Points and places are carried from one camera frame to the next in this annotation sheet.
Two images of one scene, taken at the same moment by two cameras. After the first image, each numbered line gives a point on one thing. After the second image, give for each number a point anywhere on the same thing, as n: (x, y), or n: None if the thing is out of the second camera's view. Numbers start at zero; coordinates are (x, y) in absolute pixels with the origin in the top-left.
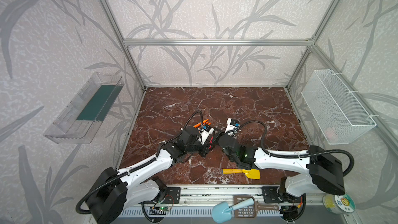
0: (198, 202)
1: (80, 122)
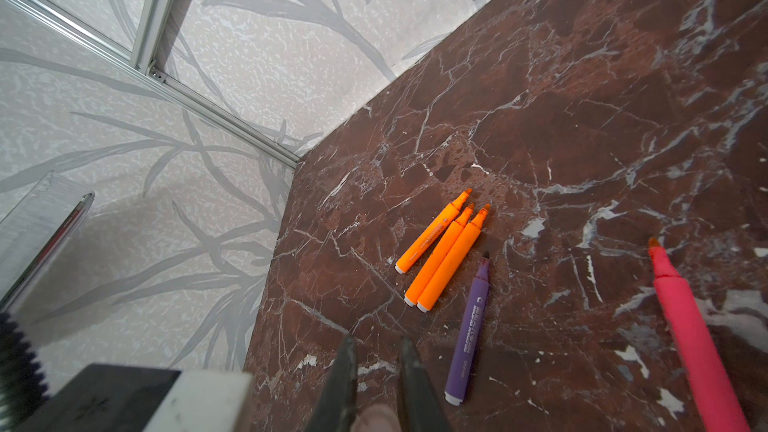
0: None
1: (35, 227)
